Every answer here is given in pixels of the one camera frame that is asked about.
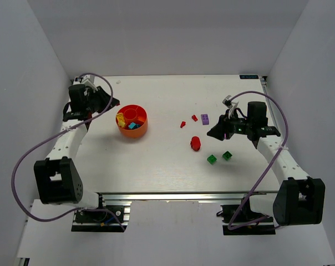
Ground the long yellow lego brick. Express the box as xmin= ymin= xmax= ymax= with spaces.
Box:
xmin=116 ymin=112 xmax=126 ymax=128

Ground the green lego brick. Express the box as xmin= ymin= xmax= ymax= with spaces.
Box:
xmin=207 ymin=155 xmax=217 ymax=165
xmin=222 ymin=151 xmax=232 ymax=161

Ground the red rounded lego brick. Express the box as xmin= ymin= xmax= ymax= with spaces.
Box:
xmin=190 ymin=136 xmax=201 ymax=151

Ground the teal arched lego brick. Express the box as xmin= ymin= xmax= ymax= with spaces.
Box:
xmin=128 ymin=122 xmax=136 ymax=130

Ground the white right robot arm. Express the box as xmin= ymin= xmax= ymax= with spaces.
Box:
xmin=207 ymin=101 xmax=326 ymax=226

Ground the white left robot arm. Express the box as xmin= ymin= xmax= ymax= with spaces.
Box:
xmin=34 ymin=84 xmax=120 ymax=209

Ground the purple lego brick with studs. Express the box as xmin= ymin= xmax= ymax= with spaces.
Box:
xmin=201 ymin=114 xmax=210 ymax=125

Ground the orange round divided container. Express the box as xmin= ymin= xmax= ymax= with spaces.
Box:
xmin=115 ymin=104 xmax=148 ymax=139

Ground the right blue corner sticker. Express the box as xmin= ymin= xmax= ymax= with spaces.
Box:
xmin=239 ymin=74 xmax=259 ymax=79

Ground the white foam board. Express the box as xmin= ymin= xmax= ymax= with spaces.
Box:
xmin=18 ymin=202 xmax=335 ymax=265

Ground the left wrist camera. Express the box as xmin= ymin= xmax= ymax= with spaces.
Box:
xmin=79 ymin=74 xmax=97 ymax=91

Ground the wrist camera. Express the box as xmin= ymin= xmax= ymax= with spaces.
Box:
xmin=79 ymin=74 xmax=97 ymax=91
xmin=222 ymin=95 xmax=239 ymax=119

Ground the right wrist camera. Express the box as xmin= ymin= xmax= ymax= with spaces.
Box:
xmin=222 ymin=95 xmax=239 ymax=119

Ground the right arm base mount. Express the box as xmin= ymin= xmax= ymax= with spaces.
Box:
xmin=216 ymin=193 xmax=276 ymax=236

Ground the aluminium table rail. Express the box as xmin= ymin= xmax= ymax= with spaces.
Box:
xmin=41 ymin=191 xmax=282 ymax=202

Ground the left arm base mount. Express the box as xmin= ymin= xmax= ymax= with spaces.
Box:
xmin=71 ymin=201 xmax=131 ymax=233

